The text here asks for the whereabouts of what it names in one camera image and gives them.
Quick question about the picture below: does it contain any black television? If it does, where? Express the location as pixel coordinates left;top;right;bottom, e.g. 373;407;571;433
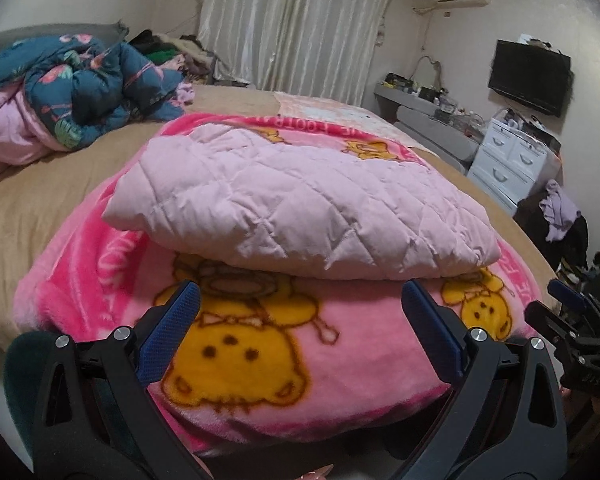
487;39;572;118

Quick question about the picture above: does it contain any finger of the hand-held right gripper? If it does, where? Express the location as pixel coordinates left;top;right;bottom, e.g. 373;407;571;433
524;300;600;356
547;279;600;323

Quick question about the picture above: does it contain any blue floral duvet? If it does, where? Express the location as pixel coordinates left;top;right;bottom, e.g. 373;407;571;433
0;34;196;176

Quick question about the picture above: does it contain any white drawer cabinet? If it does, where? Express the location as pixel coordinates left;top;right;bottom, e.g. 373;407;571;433
466;115;561;216

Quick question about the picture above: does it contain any white looped cable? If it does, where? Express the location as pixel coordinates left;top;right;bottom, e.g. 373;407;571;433
414;55;443;91

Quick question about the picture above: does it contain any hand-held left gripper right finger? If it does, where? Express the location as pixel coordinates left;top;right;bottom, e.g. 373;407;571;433
395;279;568;480

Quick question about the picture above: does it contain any pink quilted jacket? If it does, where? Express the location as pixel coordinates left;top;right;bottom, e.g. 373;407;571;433
101;122;502;281

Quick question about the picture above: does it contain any grey pillow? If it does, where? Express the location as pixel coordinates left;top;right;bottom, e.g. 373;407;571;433
0;22;128;53

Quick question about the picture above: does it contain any light purple garment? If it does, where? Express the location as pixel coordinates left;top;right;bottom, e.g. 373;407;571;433
539;179;582;243

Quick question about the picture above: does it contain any assorted small clutter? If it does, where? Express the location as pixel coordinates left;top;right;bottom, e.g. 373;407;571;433
384;72;486;136
495;107;561;151

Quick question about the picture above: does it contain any peach floral mat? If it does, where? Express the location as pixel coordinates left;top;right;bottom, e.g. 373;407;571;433
272;91;406;141

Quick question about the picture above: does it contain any white pleated curtain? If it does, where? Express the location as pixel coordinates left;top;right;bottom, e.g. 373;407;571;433
197;0;406;111

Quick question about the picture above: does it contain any dark chair with clothes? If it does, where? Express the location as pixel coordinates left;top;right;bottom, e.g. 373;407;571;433
512;195;591;281

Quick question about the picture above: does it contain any dark green cloth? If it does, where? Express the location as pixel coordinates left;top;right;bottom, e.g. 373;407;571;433
2;329;121;461

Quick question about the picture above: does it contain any pile of dark clothes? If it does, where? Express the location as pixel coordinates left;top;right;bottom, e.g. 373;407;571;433
130;30;216;81

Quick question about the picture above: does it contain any grey headboard shelf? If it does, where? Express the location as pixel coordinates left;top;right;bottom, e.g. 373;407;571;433
373;82;481;161

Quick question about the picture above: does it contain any pink cartoon printed blanket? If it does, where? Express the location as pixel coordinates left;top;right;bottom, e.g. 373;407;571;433
12;112;556;443

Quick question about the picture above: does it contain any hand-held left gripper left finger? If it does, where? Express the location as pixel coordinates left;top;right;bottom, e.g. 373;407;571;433
32;279;216;480

